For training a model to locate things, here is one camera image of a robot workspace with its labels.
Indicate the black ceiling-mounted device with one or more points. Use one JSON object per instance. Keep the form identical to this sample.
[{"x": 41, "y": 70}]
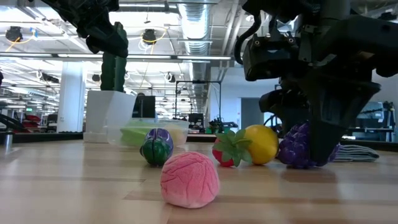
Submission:
[
  {"x": 14, "y": 33},
  {"x": 149, "y": 36}
]

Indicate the purple toy eggplant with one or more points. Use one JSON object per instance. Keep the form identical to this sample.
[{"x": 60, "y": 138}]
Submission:
[{"x": 155, "y": 149}]

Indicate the white building column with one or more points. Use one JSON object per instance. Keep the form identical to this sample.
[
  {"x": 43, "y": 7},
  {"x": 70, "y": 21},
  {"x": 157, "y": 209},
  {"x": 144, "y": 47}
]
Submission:
[{"x": 71, "y": 96}]

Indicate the purple toy grape bunch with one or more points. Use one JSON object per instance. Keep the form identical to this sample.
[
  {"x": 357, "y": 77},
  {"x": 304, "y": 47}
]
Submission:
[{"x": 293, "y": 149}]

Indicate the silver ventilation duct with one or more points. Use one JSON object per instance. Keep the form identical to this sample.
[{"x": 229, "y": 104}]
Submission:
[{"x": 194, "y": 28}]

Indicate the black monitor on desk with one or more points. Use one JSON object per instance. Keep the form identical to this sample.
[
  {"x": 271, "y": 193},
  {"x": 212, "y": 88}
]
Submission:
[{"x": 373, "y": 115}]

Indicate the black computer monitor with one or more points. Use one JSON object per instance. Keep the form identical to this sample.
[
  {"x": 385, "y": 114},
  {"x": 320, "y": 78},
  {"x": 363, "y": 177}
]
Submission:
[{"x": 147, "y": 107}]

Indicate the grey door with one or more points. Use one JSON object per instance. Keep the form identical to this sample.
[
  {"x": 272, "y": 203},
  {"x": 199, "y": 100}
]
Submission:
[{"x": 252, "y": 112}]

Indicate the green artificial cactus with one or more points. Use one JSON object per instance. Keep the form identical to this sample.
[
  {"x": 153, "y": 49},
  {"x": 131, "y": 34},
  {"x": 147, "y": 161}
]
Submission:
[{"x": 113, "y": 74}]

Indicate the pink fuzzy toy ball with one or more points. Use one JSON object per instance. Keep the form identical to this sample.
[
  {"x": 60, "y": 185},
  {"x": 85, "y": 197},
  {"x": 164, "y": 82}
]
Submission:
[{"x": 189, "y": 180}]

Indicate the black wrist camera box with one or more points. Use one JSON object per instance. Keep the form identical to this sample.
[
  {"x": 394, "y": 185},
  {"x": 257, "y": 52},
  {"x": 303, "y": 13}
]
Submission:
[{"x": 267, "y": 59}]

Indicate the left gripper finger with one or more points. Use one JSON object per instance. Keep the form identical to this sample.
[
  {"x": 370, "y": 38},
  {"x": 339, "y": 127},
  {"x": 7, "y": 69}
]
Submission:
[{"x": 109, "y": 42}]

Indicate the green background robot rig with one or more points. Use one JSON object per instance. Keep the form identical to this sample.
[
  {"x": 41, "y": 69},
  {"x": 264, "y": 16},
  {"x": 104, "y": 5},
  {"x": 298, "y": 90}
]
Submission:
[{"x": 220, "y": 126}]

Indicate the red toy strawberry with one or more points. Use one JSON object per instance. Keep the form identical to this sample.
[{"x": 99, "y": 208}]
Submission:
[{"x": 220, "y": 157}]

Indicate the small metal post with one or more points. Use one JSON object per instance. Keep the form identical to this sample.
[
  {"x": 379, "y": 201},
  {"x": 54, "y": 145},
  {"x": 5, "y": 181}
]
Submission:
[{"x": 8, "y": 140}]

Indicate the black metal frame rig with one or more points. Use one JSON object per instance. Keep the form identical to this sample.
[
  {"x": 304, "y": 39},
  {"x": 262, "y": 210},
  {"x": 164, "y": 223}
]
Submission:
[{"x": 199, "y": 81}]

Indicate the white angular planter pot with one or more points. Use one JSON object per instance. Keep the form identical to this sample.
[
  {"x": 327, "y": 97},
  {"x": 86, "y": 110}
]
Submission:
[{"x": 102, "y": 115}]

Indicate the green toy lime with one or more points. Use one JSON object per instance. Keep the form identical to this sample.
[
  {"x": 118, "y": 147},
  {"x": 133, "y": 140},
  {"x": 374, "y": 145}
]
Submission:
[{"x": 132, "y": 137}]

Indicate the folded grey cloth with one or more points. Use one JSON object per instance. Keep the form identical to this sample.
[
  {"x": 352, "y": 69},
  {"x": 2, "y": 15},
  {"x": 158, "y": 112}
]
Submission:
[{"x": 360, "y": 153}]

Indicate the black table border rail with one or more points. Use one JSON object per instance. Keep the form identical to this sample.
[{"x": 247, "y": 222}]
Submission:
[{"x": 46, "y": 137}]

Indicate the clear plastic tupperware container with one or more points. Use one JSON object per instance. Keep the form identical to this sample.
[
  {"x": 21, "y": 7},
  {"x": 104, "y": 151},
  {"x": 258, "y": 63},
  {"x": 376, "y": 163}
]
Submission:
[{"x": 113, "y": 138}]

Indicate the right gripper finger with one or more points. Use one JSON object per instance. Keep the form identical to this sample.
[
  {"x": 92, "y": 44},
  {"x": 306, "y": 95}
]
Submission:
[
  {"x": 335, "y": 109},
  {"x": 286, "y": 105}
]

